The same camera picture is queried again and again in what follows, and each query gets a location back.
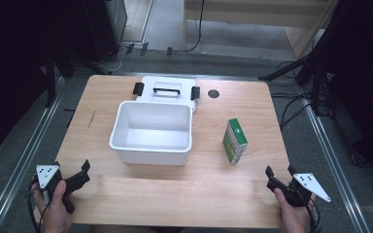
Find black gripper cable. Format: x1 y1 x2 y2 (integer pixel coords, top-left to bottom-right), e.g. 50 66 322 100
299 185 322 233
25 177 48 233

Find black cabinet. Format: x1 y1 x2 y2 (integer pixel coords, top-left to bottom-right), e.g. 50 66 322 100
83 0 128 64

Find white plastic storage box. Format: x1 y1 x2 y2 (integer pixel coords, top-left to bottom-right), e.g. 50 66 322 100
108 100 194 167

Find black hanging cable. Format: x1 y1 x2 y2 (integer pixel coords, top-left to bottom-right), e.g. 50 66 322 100
186 0 206 53

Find person's right hand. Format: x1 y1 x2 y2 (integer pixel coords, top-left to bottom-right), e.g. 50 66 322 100
273 187 318 233

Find black floor cables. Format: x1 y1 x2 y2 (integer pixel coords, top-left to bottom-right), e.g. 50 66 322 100
269 59 333 131

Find green and white carton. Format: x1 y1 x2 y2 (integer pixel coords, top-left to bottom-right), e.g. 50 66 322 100
221 117 249 166

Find white floor cable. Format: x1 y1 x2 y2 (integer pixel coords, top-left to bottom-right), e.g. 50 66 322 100
95 14 134 75

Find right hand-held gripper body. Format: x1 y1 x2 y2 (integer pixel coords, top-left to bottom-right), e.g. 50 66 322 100
265 173 332 209

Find black tripod stand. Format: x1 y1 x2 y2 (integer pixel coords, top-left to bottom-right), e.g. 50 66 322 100
257 51 329 117

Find person's left hand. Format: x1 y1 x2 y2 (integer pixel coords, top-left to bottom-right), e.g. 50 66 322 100
31 180 74 233

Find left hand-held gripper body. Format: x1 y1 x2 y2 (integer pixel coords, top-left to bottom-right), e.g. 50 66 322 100
35 164 91 215

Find light wooden frame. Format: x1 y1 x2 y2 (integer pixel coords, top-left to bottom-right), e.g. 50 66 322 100
182 0 339 61

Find white box lid black latches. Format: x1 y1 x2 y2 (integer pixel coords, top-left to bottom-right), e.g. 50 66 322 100
132 75 202 114

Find metal floor rail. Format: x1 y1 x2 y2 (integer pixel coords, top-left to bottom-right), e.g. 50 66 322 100
295 85 372 233
0 76 66 233

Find black metal stand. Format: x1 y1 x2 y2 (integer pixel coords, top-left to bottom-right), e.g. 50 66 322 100
44 45 76 109

